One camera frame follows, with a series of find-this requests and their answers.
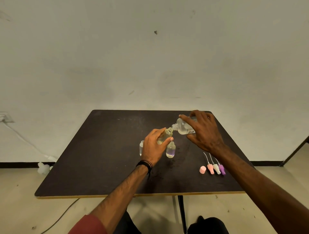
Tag person's left red sleeve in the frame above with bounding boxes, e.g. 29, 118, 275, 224
68, 214, 108, 234

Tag black wristband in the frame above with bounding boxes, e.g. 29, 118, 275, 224
136, 159, 154, 174

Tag person's left hand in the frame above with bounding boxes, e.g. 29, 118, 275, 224
141, 128, 174, 167

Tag person's black trousers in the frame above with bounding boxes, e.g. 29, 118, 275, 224
113, 212, 230, 234

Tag person's right hand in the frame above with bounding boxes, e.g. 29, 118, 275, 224
178, 110, 225, 158

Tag black table leg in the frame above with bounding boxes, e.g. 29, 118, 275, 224
177, 195, 188, 234

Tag person's left forearm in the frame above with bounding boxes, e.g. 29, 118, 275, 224
89, 165, 149, 233

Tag pink spray cap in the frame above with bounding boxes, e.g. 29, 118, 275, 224
203, 152, 215, 175

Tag small purple tinted bottle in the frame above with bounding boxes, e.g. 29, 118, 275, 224
166, 141, 176, 158

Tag large clear bottle blue label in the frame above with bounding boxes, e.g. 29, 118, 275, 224
172, 117, 196, 135

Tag person's right forearm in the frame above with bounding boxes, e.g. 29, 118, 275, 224
215, 146, 309, 234

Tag white wall socket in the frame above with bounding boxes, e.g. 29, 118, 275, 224
0, 112, 14, 123

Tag small yellow bottle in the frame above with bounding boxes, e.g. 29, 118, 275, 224
157, 127, 174, 145

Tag purple spray cap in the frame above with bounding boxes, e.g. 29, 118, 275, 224
214, 158, 226, 176

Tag black floor cable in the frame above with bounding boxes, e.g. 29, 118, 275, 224
40, 198, 80, 234

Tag white spray cap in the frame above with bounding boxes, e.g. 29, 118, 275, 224
209, 153, 221, 175

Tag white cable with adapter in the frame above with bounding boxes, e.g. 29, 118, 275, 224
0, 121, 58, 161

